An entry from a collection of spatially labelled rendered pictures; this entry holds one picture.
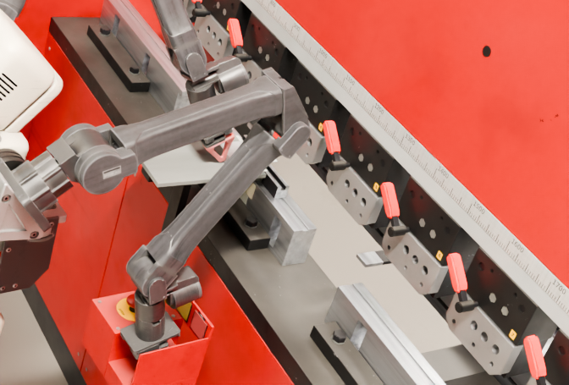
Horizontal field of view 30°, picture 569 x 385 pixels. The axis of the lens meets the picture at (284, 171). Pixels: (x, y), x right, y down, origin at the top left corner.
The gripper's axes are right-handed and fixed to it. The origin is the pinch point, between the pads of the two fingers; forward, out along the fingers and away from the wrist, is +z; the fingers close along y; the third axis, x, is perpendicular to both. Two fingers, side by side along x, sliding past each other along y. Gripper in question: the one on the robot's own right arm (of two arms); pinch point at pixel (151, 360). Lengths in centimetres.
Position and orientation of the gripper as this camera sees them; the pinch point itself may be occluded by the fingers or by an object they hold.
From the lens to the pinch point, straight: 217.3
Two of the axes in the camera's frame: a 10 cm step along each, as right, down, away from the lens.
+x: -5.4, -5.8, 6.0
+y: 8.4, -3.2, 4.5
